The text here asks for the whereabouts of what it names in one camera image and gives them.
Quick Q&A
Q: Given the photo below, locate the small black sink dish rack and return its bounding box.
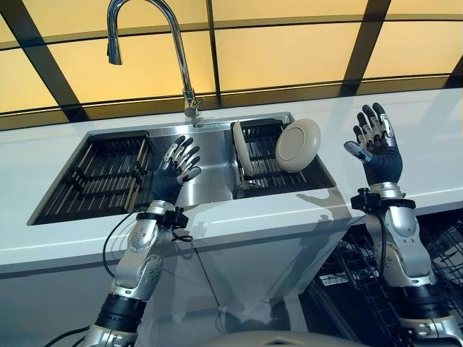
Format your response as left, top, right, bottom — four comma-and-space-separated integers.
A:
231, 118, 308, 189

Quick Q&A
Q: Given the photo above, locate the dark framed yellow window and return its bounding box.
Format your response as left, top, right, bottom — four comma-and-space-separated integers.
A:
0, 0, 463, 131

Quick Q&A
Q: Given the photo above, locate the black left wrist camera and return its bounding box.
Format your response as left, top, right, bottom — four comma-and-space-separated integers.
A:
136, 206, 189, 229

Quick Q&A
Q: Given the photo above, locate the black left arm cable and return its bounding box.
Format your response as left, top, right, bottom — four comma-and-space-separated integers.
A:
102, 211, 145, 279

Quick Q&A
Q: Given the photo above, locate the chrome gooseneck faucet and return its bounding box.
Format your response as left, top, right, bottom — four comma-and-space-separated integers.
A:
106, 0, 205, 127

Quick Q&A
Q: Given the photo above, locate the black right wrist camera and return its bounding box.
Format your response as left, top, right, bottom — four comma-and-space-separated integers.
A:
349, 187, 417, 213

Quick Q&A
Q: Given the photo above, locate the black wire wavy-rimmed dishwasher rack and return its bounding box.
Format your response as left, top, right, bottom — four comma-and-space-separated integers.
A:
415, 213, 463, 304

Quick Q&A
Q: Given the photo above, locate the robot right hand dark glove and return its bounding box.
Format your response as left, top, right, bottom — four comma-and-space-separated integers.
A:
343, 102, 403, 186

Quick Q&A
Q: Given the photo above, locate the white sink base cabinet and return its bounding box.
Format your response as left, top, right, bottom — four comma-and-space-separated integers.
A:
137, 216, 348, 347

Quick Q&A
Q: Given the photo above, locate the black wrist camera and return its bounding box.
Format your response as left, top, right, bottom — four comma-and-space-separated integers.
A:
136, 206, 189, 229
349, 187, 417, 213

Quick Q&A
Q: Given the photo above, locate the cream round plate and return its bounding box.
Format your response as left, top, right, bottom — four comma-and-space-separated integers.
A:
274, 118, 322, 174
232, 121, 254, 181

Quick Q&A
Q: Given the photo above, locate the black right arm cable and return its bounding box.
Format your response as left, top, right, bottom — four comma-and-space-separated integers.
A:
375, 213, 390, 286

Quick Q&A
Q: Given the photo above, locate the black wire dishwasher plate rack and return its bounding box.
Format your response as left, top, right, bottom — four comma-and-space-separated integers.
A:
314, 231, 402, 347

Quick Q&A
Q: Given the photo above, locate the robot left hand dark glove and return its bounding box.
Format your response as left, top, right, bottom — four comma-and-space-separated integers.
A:
150, 134, 203, 202

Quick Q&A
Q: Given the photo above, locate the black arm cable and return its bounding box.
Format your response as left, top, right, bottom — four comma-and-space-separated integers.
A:
375, 213, 390, 286
102, 211, 145, 279

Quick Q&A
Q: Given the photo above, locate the grey robot torso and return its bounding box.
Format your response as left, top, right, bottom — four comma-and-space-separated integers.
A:
195, 330, 362, 347

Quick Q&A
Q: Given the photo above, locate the large black sink dish rack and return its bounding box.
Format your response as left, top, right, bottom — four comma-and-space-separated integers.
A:
43, 130, 155, 218

